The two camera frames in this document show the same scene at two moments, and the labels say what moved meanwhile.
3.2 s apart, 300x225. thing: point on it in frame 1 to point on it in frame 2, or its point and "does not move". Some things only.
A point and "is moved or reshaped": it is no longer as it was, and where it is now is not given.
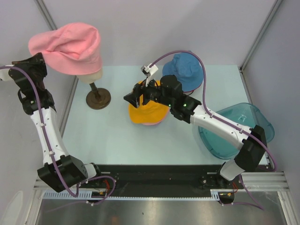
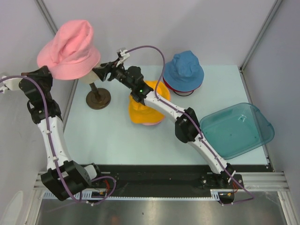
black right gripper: (143, 90) to (103, 72)
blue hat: (188, 69) does not move
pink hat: (75, 48) is moved or reshaped
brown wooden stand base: (98, 98) does not move
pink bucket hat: (156, 123) does not move
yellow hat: (153, 112) does not move
